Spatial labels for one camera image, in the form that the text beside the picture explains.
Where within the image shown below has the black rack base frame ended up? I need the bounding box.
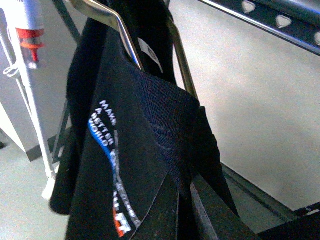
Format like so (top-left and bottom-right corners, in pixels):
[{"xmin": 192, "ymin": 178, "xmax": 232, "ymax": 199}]
[{"xmin": 222, "ymin": 165, "xmax": 320, "ymax": 240}]

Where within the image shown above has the dark diagonal rack brace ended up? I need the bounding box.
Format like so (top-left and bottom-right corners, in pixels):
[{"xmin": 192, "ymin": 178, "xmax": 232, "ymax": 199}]
[{"xmin": 51, "ymin": 0, "xmax": 81, "ymax": 45}]

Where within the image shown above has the black printed t-shirt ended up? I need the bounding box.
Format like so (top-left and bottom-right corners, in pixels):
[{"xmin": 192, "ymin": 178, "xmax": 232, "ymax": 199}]
[{"xmin": 50, "ymin": 0, "xmax": 237, "ymax": 240}]

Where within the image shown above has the white stand with red clamp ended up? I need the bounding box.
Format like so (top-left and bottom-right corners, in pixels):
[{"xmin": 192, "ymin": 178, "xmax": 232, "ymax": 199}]
[{"xmin": 0, "ymin": 0, "xmax": 56, "ymax": 200}]

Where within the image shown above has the grey perforated rack post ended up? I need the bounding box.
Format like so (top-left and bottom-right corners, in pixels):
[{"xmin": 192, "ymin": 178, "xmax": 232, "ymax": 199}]
[{"xmin": 201, "ymin": 0, "xmax": 320, "ymax": 56}]

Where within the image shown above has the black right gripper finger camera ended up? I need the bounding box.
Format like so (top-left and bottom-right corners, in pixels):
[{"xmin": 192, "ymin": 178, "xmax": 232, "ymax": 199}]
[{"xmin": 190, "ymin": 174, "xmax": 259, "ymax": 240}]

